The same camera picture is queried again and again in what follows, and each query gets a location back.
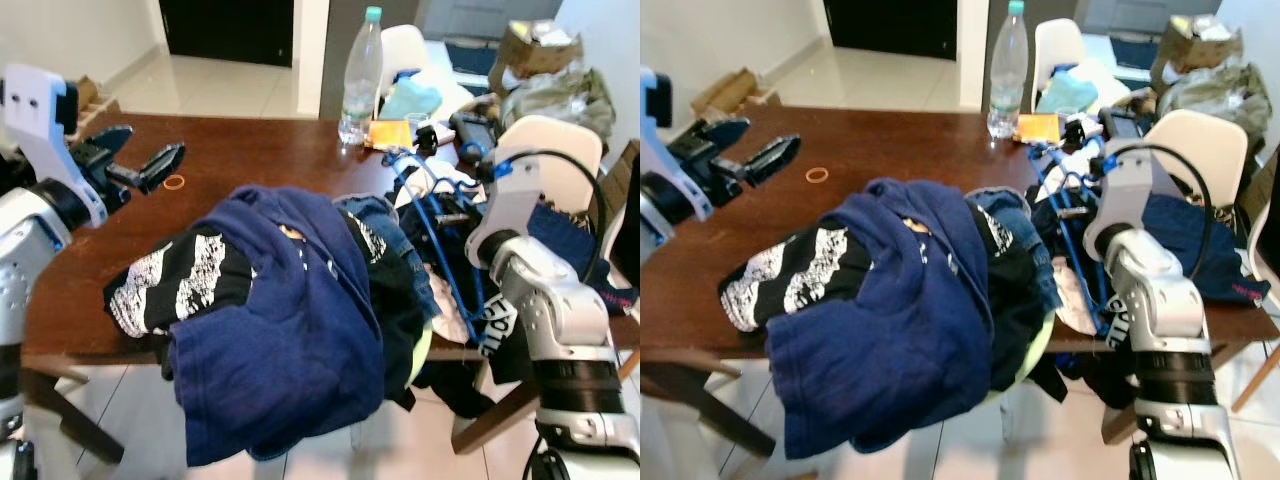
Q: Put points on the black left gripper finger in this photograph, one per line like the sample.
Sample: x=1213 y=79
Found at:
x=160 y=168
x=112 y=140
x=722 y=135
x=772 y=160

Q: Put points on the blue plastic hanger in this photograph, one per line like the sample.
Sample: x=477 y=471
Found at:
x=438 y=255
x=1072 y=240

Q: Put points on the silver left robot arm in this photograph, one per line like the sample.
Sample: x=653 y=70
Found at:
x=25 y=260
x=655 y=240

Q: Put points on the orange rubber band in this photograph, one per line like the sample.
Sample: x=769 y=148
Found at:
x=807 y=175
x=164 y=182

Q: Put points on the flat cardboard box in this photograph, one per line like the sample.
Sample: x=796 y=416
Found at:
x=95 y=95
x=735 y=90

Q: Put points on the blue denim jeans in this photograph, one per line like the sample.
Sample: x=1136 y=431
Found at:
x=1005 y=200
x=375 y=208

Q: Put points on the small black gadget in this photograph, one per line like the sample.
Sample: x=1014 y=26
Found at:
x=427 y=138
x=1076 y=133

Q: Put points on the orange envelope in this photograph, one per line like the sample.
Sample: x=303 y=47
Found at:
x=1038 y=127
x=388 y=133

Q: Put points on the black device with screen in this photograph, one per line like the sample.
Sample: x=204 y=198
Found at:
x=475 y=130
x=1122 y=122

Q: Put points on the brown wooden table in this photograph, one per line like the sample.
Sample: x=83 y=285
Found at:
x=900 y=150
x=250 y=150

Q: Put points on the teal cloth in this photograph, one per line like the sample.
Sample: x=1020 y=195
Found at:
x=1065 y=92
x=410 y=100

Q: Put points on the cream plastic chair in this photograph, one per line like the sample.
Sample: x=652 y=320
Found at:
x=1195 y=135
x=545 y=135

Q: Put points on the black shirt with white lettering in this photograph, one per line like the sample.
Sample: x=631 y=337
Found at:
x=497 y=325
x=1118 y=325

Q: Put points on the clear plastic water bottle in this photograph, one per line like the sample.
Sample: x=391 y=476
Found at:
x=360 y=100
x=1008 y=95

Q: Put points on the black shirt with white stripes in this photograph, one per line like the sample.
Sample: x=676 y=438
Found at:
x=236 y=275
x=850 y=270

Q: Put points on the olive green bag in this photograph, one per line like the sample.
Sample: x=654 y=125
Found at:
x=560 y=100
x=1215 y=95

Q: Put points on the dark blue doormat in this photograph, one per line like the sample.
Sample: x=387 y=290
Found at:
x=1125 y=52
x=470 y=58

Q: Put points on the white plastic chair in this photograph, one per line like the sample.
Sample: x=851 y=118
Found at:
x=400 y=50
x=1055 y=45

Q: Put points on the open cardboard box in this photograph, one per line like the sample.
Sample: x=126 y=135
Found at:
x=1180 y=50
x=525 y=55

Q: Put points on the royal blue sweatshirt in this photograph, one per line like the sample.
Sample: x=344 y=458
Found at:
x=880 y=350
x=280 y=350

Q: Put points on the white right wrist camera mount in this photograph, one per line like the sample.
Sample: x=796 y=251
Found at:
x=510 y=205
x=1125 y=200

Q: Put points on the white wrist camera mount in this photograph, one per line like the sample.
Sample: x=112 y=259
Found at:
x=660 y=100
x=510 y=205
x=1125 y=200
x=40 y=120

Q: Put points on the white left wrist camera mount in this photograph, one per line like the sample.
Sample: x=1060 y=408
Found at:
x=40 y=120
x=660 y=100

